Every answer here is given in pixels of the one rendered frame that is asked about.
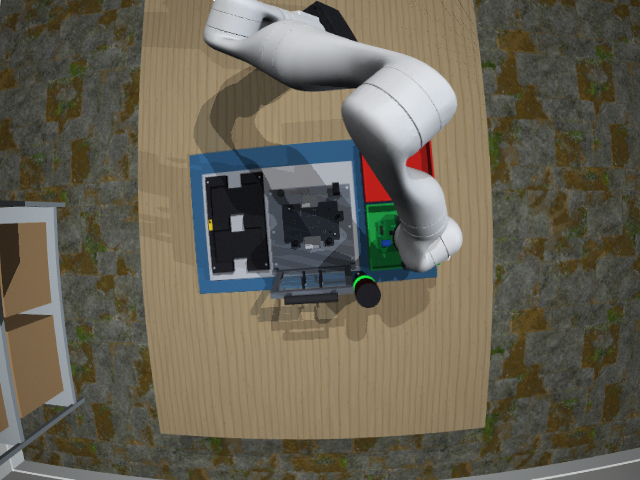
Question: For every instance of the red bin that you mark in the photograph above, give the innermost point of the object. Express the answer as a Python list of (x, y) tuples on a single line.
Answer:
[(422, 160)]

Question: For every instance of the green bin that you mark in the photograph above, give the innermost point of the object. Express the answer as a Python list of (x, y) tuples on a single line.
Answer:
[(383, 260)]

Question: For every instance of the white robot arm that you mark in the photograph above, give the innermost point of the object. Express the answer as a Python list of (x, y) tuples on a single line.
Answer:
[(389, 117)]

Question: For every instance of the green circuit board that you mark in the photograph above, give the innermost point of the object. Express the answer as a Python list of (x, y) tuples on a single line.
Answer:
[(385, 232)]

